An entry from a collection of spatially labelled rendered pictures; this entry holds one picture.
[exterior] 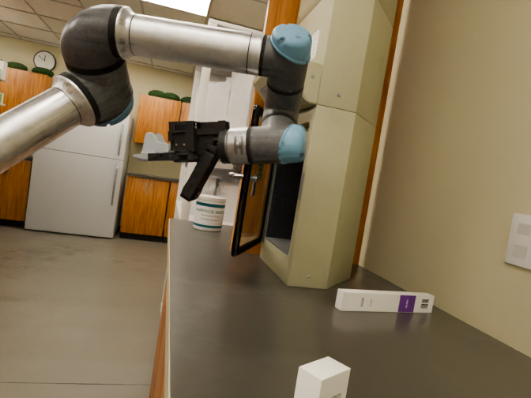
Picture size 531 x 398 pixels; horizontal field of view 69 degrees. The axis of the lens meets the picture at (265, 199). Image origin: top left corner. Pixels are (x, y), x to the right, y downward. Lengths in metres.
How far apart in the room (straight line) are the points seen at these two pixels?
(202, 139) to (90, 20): 0.29
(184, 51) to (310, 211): 0.49
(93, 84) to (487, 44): 0.98
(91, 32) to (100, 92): 0.12
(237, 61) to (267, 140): 0.15
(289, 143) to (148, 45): 0.32
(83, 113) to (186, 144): 0.22
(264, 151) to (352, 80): 0.40
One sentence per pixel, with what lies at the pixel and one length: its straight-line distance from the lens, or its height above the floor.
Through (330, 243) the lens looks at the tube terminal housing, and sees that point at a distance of 1.04.
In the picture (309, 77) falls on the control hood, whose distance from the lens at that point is 1.02.
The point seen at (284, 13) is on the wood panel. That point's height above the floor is 1.76.
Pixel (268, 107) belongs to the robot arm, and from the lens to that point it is 0.82.
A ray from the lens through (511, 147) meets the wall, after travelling 1.09.
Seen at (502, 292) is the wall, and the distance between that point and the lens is 1.05.
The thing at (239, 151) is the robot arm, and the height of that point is 1.25.
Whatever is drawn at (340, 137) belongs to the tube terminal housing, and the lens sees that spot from 1.03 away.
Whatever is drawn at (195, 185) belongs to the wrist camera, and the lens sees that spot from 0.80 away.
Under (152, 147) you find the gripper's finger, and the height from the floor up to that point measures 1.23.
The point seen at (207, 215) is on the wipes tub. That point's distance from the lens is 1.70.
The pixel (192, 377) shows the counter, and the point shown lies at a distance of 0.55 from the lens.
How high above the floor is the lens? 1.21
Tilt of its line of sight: 3 degrees down
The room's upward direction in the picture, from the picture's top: 9 degrees clockwise
